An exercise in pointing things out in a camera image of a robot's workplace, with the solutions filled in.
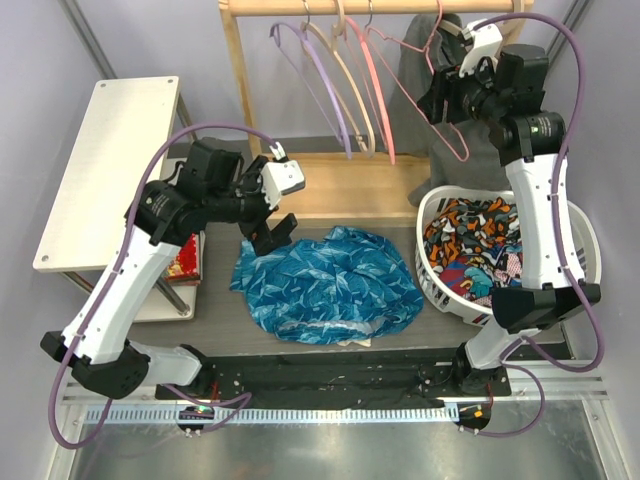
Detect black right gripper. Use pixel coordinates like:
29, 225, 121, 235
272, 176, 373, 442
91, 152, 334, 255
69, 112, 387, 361
417, 54, 506, 127

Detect pink wire hanger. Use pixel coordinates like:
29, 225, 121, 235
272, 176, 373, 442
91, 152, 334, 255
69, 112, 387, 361
365, 9, 471, 162

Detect blue patterned shorts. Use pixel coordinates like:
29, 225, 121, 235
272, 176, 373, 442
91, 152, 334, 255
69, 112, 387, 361
230, 226, 424, 345

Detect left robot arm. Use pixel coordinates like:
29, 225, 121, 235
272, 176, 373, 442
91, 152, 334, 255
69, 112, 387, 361
40, 141, 306, 400

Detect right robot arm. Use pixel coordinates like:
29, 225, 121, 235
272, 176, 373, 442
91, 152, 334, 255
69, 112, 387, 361
418, 44, 601, 395

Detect grey shorts on hanger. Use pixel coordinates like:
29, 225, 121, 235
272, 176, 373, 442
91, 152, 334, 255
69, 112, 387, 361
387, 14, 510, 206

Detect pink plastic hanger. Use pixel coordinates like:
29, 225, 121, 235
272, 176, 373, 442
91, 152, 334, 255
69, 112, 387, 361
345, 16, 396, 165

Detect light wooden hanger with shorts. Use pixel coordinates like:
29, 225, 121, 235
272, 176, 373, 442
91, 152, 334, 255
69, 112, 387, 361
439, 0, 530, 48

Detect beige wooden hanger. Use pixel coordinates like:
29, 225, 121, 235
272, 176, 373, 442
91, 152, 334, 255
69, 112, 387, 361
300, 1, 376, 158

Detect purple plastic hanger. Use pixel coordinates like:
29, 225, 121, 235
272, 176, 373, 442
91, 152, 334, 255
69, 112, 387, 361
268, 22, 355, 161

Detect wooden clothes rack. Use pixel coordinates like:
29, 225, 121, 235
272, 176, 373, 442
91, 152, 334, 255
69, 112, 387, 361
218, 1, 533, 226

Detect red colourful book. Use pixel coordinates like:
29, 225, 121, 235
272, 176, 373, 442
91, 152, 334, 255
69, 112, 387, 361
164, 232, 204, 286

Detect colourful patterned clothes in basket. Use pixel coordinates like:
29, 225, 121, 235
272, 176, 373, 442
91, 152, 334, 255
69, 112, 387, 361
423, 197, 523, 307

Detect white laundry basket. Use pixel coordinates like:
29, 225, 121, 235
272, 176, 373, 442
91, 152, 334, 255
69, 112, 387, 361
415, 185, 602, 329

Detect white two-tier side table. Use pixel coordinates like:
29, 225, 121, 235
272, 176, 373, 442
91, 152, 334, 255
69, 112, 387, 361
32, 75, 210, 324

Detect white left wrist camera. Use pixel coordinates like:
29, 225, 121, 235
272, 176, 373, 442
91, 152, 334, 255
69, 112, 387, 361
260, 142, 306, 211

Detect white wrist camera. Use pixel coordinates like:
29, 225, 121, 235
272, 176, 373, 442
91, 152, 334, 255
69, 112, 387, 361
260, 142, 306, 211
458, 20, 503, 78

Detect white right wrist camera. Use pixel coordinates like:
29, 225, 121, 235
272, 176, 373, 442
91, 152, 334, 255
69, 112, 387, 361
458, 20, 503, 78

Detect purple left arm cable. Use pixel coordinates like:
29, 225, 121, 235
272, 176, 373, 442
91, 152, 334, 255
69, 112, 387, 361
48, 123, 286, 449

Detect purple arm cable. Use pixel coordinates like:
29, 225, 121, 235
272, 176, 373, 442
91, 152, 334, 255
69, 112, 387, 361
469, 13, 606, 439
48, 123, 286, 449

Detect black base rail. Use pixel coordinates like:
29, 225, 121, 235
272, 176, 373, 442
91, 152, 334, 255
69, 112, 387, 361
180, 348, 511, 410

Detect white slotted cable duct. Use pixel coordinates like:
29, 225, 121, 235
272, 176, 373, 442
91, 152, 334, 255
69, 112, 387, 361
105, 404, 459, 428

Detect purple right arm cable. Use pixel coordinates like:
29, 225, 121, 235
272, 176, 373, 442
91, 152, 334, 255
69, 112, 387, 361
469, 13, 606, 439

